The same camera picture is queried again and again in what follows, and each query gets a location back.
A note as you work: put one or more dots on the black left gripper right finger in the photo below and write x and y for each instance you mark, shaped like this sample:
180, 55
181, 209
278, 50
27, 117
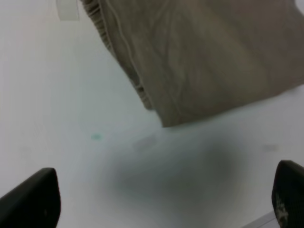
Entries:
288, 194

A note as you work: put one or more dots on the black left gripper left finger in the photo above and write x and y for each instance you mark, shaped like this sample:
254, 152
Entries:
35, 203

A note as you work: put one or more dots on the khaki jeans shorts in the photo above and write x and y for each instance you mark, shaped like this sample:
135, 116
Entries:
193, 59

